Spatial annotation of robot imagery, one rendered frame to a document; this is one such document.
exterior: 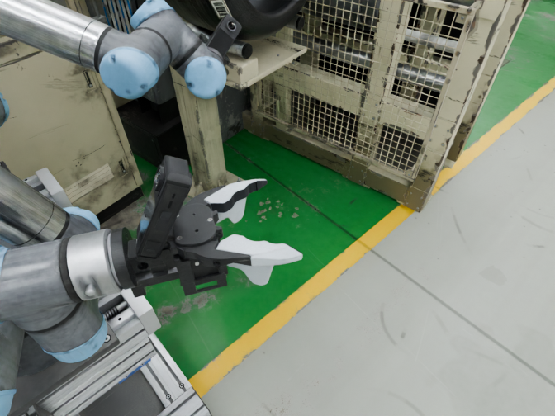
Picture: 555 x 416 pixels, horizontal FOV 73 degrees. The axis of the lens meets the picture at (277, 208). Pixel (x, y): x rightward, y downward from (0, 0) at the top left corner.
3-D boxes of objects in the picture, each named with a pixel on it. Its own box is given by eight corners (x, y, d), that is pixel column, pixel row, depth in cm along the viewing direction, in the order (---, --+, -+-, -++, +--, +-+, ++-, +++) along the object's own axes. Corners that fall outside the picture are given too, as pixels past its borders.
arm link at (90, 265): (72, 222, 43) (61, 274, 37) (113, 214, 44) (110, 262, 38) (94, 267, 48) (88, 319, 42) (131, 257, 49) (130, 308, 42)
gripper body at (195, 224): (222, 244, 52) (132, 265, 49) (213, 195, 46) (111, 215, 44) (233, 286, 46) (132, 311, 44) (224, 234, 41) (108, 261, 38)
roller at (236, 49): (169, 34, 130) (164, 21, 126) (178, 27, 132) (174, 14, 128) (244, 62, 115) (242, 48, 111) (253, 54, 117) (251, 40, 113)
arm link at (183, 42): (135, 7, 59) (188, 61, 64) (163, -16, 67) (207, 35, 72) (111, 37, 64) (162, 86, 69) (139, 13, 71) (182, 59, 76)
